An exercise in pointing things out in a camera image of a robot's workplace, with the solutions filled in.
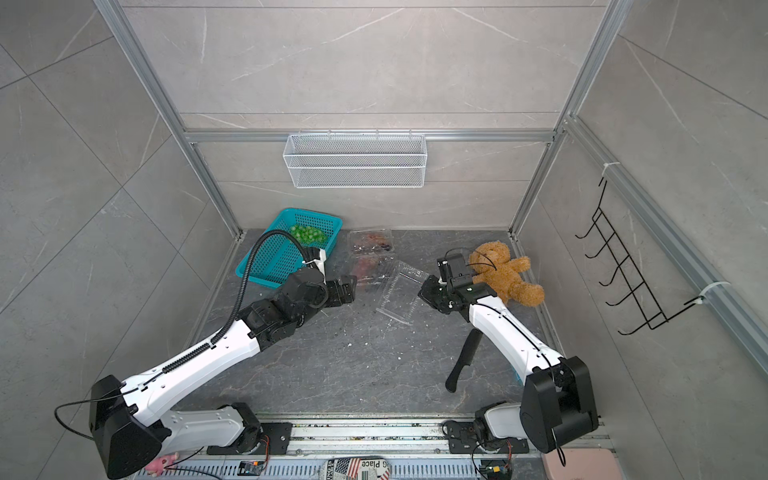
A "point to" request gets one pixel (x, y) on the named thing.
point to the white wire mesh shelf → (355, 161)
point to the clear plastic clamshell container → (356, 234)
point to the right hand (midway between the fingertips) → (423, 291)
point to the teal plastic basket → (280, 253)
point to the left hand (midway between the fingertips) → (347, 277)
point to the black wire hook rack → (652, 312)
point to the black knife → (466, 358)
